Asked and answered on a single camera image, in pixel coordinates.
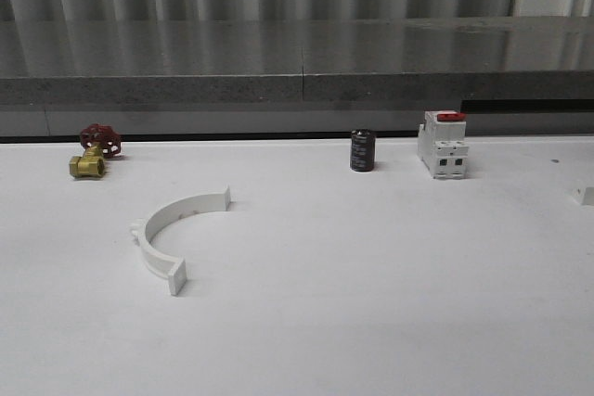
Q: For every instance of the grey stone counter ledge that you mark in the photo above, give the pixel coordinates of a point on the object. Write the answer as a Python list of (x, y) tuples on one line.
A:
[(182, 78)]

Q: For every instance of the black cylindrical capacitor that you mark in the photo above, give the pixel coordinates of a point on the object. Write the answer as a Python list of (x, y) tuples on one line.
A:
[(362, 153)]

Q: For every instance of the white half-ring pipe clamp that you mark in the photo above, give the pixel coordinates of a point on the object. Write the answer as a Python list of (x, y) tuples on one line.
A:
[(145, 230)]

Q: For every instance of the white circuit breaker red switch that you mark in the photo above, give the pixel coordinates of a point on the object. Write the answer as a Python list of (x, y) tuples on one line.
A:
[(441, 144)]

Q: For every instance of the brass valve red handwheel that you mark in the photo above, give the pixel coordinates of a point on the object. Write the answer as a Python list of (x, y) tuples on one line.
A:
[(100, 142)]

